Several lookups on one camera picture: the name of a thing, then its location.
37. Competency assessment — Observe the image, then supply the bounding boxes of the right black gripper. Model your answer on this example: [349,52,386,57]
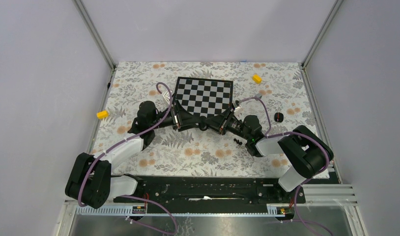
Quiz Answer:
[203,108,251,141]

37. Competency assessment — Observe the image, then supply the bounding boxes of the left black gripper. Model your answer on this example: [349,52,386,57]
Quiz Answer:
[150,100,200,132]

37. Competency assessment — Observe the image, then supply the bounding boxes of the black earbud charging case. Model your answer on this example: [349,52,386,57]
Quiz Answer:
[274,112,284,123]

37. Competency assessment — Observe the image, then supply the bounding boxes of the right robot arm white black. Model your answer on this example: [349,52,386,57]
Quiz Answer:
[199,110,334,203]

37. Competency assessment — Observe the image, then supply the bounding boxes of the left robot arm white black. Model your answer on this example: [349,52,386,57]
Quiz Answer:
[64,101,176,209]

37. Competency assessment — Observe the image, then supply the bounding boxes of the floral patterned table mat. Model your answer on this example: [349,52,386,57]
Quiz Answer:
[91,62,317,178]

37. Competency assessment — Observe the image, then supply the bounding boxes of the black white checkerboard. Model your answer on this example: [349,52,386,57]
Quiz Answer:
[174,77,233,118]

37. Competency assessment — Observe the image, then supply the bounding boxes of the black earbud pair lower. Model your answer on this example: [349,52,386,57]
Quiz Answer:
[233,139,243,145]

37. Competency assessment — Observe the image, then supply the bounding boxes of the yellow block right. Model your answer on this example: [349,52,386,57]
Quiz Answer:
[252,74,262,84]

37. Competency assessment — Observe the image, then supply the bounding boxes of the yellow block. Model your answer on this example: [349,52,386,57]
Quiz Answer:
[96,110,109,119]
[252,74,262,84]

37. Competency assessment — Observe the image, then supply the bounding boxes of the yellow block left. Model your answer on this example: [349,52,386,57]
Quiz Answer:
[96,110,109,119]

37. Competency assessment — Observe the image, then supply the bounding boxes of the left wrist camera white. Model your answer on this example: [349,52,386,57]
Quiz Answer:
[162,91,172,105]

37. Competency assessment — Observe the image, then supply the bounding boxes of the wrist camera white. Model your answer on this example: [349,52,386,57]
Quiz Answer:
[162,91,172,105]
[232,100,242,113]

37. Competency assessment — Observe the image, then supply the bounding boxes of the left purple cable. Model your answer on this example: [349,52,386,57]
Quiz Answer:
[77,82,179,236]

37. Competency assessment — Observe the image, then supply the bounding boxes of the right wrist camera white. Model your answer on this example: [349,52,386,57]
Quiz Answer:
[232,100,242,113]

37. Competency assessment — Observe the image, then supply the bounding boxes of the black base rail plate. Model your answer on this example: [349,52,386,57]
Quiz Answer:
[109,174,307,215]

